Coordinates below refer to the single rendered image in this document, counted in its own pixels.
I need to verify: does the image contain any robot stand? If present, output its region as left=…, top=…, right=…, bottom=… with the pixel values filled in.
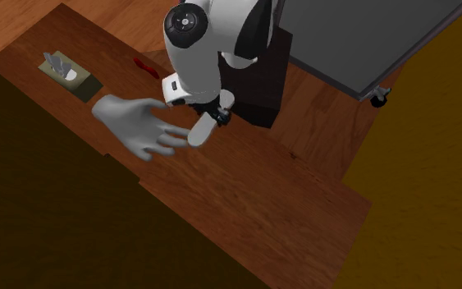
left=217, top=25, right=295, bottom=130

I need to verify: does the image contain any olive tissue box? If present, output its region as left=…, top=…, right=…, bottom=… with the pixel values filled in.
left=37, top=50, right=104, bottom=104

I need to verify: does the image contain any grey glove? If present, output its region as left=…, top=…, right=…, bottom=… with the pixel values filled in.
left=90, top=94, right=194, bottom=163

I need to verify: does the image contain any red elongated object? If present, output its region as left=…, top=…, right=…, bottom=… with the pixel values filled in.
left=132, top=57, right=161, bottom=80

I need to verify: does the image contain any brown wooden table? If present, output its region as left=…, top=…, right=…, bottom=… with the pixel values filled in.
left=0, top=2, right=373, bottom=289

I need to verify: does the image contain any grey cabinet on casters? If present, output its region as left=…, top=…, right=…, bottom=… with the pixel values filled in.
left=275, top=0, right=462, bottom=109

